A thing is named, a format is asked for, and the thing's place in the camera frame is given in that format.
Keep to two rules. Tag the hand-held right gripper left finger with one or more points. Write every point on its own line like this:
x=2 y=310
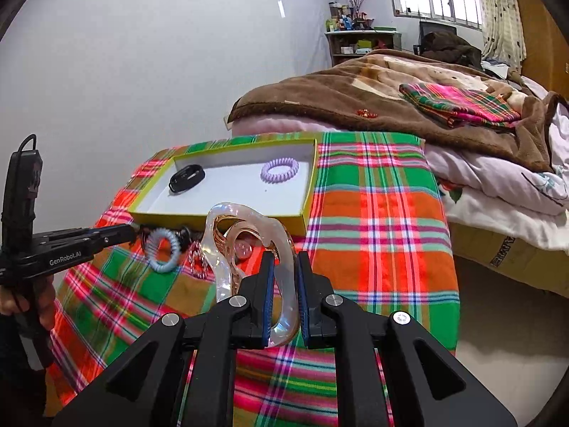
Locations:
x=266 y=293

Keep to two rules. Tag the barred window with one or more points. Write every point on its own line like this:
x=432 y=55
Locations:
x=435 y=2

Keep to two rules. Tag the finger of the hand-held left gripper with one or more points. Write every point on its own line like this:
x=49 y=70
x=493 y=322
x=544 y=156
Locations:
x=115 y=234

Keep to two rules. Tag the bottles and boxes on shelf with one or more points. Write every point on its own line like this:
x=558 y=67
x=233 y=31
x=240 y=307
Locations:
x=349 y=22

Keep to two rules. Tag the patterned cream curtain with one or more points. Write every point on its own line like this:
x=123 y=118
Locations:
x=500 y=18

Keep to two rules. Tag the person's left hand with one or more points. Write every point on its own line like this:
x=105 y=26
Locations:
x=46 y=302

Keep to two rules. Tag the pearl white hair claw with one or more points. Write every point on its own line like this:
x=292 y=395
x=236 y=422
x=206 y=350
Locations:
x=284 y=249

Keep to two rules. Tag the wooden corner shelf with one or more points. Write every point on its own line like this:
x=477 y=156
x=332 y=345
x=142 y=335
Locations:
x=342 y=50

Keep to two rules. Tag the dark jacket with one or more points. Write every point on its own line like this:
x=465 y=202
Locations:
x=449 y=49

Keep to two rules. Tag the black fitness band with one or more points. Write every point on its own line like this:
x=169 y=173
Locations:
x=175 y=183

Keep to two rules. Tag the bright plaid cloth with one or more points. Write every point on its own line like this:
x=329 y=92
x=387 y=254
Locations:
x=378 y=231

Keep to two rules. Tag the small red ornament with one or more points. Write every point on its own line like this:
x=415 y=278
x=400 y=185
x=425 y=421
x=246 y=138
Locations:
x=366 y=114

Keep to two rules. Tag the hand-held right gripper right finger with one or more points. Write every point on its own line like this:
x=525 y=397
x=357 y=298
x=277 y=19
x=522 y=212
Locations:
x=303 y=293

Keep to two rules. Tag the folded plaid cloth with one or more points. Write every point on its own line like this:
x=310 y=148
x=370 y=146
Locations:
x=458 y=102

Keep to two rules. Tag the wooden wardrobe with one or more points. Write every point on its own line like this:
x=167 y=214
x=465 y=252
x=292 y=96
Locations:
x=542 y=40

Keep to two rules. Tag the black monitor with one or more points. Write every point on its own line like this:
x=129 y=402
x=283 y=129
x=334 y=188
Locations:
x=438 y=27

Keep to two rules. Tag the yellow-green shallow cardboard box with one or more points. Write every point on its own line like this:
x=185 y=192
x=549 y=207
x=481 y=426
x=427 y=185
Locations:
x=231 y=187

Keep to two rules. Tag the white floral quilt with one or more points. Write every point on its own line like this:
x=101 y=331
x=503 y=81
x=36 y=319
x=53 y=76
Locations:
x=489 y=195

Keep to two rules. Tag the rhinestone hair clip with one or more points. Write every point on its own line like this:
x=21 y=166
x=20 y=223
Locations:
x=198 y=263

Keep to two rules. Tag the brown fleece blanket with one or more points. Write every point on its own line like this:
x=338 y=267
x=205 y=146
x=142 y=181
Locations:
x=311 y=98

